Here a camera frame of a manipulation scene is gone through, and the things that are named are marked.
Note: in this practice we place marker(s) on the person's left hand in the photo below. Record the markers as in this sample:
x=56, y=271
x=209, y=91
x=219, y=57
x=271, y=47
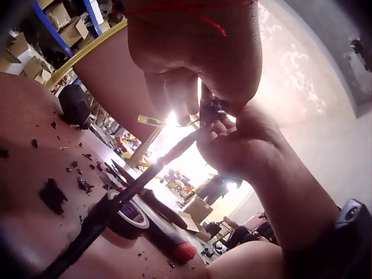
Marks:
x=191, y=40

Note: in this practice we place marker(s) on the person's right hand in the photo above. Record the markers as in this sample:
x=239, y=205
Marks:
x=247, y=145

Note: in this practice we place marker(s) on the person's left thumb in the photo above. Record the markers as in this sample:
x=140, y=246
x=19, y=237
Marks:
x=232, y=100

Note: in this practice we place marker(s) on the person's right fingers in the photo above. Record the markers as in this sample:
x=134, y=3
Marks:
x=216, y=139

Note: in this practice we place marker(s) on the person's right thumb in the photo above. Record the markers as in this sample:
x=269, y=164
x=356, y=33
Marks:
x=247, y=114

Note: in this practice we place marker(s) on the person's left fingers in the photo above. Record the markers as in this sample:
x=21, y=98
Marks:
x=174, y=93

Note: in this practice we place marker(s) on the small black connector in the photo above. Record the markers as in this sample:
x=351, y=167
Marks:
x=211, y=108

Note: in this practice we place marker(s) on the yellow sleeve tube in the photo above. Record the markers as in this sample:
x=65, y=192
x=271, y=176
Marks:
x=149, y=120

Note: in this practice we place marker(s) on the open cardboard boxes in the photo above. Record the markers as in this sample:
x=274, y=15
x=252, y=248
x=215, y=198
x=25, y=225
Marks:
x=197, y=210

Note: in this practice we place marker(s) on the black pointed pliers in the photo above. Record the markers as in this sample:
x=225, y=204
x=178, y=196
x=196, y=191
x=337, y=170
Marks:
x=165, y=207

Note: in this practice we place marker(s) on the black box-shaped device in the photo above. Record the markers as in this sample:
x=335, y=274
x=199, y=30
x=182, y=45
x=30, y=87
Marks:
x=74, y=106

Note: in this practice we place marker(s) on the black tool red tip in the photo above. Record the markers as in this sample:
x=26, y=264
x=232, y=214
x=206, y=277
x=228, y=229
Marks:
x=171, y=241

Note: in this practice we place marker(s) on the black tape roll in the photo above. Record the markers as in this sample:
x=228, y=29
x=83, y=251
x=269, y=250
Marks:
x=128, y=221

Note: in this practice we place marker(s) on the blue shelf with cartons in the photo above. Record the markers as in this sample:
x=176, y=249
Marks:
x=66, y=26

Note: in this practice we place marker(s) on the scattered black tape scraps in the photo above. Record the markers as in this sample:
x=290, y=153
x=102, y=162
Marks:
x=84, y=183

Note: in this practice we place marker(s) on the black wrist band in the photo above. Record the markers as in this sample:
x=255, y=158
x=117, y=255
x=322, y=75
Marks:
x=353, y=213

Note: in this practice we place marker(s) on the large black tape scrap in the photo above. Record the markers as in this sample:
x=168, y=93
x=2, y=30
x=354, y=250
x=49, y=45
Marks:
x=52, y=196

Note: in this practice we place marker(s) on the yellow metal frame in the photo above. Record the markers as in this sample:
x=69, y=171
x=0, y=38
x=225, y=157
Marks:
x=84, y=52

